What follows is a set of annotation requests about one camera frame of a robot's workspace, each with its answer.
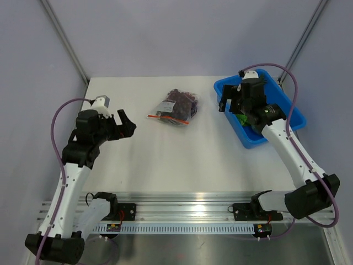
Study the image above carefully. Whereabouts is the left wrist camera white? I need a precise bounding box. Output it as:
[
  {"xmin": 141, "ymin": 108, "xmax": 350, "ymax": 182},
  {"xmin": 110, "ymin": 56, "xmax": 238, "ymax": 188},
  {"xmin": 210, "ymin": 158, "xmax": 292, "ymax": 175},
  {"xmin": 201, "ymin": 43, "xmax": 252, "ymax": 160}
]
[{"xmin": 90, "ymin": 95, "xmax": 113, "ymax": 118}]

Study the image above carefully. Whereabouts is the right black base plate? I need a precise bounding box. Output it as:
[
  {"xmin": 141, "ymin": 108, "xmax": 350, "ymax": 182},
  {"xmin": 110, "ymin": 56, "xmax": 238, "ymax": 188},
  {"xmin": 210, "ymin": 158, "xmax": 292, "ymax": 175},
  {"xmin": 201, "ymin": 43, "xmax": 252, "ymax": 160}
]
[{"xmin": 227, "ymin": 203, "xmax": 284, "ymax": 221}]

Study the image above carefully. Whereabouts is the white slotted cable duct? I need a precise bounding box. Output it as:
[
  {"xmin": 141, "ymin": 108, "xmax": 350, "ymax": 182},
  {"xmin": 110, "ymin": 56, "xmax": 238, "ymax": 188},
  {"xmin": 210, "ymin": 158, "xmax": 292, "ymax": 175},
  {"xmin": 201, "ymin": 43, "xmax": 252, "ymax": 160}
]
[{"xmin": 92, "ymin": 223, "xmax": 254, "ymax": 235}]

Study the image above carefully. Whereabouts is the clear zip bag orange zipper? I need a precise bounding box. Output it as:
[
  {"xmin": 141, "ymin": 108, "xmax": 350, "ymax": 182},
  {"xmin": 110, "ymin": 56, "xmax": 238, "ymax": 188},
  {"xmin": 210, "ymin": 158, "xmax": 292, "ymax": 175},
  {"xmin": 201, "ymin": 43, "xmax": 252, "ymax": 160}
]
[{"xmin": 146, "ymin": 88, "xmax": 201, "ymax": 130}]

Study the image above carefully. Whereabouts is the aluminium rail frame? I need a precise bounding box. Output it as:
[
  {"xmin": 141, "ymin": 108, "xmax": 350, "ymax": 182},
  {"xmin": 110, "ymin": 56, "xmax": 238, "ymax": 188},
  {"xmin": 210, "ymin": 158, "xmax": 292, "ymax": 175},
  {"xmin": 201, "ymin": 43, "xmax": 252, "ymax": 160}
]
[{"xmin": 37, "ymin": 190, "xmax": 337, "ymax": 224}]

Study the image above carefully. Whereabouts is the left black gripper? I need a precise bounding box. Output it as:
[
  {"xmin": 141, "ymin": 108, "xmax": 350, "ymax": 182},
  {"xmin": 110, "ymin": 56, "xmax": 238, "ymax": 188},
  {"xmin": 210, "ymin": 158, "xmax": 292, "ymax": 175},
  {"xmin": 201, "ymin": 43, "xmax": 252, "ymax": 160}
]
[{"xmin": 94, "ymin": 109, "xmax": 136, "ymax": 145}]

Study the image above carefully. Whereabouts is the green cantaloupe melon toy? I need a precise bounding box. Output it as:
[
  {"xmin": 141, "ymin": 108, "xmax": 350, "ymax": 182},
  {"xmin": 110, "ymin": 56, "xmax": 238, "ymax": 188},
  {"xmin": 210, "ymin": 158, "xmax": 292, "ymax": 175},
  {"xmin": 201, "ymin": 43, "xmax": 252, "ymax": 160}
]
[{"xmin": 251, "ymin": 125, "xmax": 263, "ymax": 135}]

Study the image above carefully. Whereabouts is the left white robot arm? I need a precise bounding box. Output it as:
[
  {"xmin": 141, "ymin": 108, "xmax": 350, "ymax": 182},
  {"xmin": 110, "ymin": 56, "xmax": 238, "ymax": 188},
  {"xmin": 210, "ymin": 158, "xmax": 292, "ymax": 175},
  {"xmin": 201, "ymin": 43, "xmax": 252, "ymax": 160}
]
[{"xmin": 25, "ymin": 109, "xmax": 136, "ymax": 264}]

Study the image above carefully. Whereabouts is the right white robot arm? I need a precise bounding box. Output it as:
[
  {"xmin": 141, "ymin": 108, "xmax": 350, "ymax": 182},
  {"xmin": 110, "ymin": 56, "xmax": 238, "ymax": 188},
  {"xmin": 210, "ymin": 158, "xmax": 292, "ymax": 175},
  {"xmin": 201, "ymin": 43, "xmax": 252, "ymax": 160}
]
[{"xmin": 218, "ymin": 77, "xmax": 340, "ymax": 219}]

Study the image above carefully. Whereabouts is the dark purple grape bunch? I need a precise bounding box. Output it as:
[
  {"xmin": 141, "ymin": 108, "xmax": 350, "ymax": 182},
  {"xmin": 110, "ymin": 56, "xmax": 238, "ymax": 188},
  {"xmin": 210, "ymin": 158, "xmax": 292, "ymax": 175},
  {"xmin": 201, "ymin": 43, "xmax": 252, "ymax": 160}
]
[{"xmin": 159, "ymin": 88, "xmax": 200, "ymax": 125}]

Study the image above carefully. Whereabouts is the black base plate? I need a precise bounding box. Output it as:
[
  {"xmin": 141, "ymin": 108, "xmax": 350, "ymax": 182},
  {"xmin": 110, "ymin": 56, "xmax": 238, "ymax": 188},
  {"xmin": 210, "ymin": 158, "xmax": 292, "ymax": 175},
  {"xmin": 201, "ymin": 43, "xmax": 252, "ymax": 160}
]
[
  {"xmin": 227, "ymin": 203, "xmax": 284, "ymax": 221},
  {"xmin": 115, "ymin": 203, "xmax": 137, "ymax": 221}
]

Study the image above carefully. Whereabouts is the green cabbage toy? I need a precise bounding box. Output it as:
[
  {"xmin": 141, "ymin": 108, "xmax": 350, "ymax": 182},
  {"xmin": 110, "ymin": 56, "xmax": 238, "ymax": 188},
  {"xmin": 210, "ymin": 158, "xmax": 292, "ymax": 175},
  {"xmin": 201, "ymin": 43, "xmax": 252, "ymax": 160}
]
[{"xmin": 236, "ymin": 114, "xmax": 251, "ymax": 127}]

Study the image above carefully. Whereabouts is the blue plastic bin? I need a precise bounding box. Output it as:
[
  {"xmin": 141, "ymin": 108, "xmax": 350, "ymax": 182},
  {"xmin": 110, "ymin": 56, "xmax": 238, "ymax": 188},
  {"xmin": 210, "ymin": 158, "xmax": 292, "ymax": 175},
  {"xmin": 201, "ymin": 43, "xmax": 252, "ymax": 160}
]
[{"xmin": 213, "ymin": 69, "xmax": 306, "ymax": 149}]

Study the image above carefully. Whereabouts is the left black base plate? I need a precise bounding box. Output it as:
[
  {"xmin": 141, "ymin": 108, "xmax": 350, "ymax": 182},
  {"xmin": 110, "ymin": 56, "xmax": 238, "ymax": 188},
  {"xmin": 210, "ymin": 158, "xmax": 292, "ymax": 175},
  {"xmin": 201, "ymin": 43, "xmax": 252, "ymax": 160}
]
[{"xmin": 115, "ymin": 203, "xmax": 137, "ymax": 221}]

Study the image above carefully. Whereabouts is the orange toy pineapple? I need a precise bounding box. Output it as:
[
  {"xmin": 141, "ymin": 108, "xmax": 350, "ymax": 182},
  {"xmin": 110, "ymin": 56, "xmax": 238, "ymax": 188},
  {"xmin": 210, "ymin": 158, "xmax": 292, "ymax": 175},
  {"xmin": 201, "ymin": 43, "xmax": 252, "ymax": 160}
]
[{"xmin": 259, "ymin": 73, "xmax": 267, "ymax": 85}]

